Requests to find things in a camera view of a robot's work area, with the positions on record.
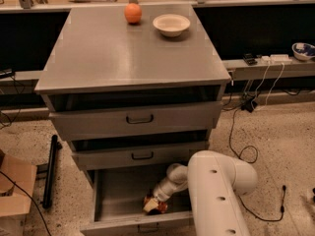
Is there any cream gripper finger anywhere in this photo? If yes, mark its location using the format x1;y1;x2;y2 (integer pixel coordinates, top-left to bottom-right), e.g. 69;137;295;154
143;199;158;213

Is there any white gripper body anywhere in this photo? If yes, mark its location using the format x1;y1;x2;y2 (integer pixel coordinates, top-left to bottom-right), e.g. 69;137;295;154
153;177;188;202

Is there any red coke can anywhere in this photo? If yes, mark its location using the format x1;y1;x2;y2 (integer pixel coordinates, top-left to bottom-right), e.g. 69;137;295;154
144;196;167;214

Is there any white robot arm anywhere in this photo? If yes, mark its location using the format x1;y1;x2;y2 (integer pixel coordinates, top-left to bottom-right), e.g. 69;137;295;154
143;150;258;236

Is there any grey bottom drawer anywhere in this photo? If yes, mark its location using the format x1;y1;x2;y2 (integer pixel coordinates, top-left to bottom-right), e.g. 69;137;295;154
80;164;194;236

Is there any grey drawer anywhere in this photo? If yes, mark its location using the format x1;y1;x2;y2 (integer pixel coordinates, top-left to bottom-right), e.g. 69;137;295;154
80;164;194;236
72;142;209;170
50;101;221;141

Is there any grey middle drawer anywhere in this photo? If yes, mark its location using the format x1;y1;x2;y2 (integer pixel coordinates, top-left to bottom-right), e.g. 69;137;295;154
72;142;209;170

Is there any grey drawer cabinet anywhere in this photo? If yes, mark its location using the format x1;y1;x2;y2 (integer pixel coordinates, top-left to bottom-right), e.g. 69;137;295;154
33;4;232;236

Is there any grey top drawer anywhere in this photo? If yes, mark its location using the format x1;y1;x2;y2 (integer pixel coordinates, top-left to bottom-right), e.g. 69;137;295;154
50;101;221;141

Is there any black power adapter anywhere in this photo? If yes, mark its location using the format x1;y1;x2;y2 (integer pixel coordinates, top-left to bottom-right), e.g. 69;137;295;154
241;99;258;113

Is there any black tube on floor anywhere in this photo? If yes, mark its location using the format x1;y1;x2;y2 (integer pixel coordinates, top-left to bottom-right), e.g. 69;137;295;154
42;135;62;209

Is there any cardboard box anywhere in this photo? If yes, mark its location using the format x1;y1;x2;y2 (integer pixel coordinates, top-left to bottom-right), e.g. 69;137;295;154
0;150;36;236

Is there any black remote on ledge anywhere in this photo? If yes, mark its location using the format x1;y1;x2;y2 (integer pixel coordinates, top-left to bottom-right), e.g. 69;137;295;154
243;53;257;66

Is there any white power strip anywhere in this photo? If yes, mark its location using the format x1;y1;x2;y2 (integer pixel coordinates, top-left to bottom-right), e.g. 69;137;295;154
261;54;292;64

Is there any white ceramic bowl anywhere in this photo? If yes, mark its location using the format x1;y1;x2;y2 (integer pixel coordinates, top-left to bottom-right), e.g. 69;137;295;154
153;14;190;37

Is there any orange fruit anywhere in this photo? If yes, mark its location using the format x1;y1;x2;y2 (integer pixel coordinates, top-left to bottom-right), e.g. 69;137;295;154
124;3;142;24

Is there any blue white patterned bowl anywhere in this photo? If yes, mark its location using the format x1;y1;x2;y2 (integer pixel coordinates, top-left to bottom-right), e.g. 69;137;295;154
291;42;315;61

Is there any black cable over box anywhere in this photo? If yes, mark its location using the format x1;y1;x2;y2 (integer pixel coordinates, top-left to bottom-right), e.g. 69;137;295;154
0;170;53;236

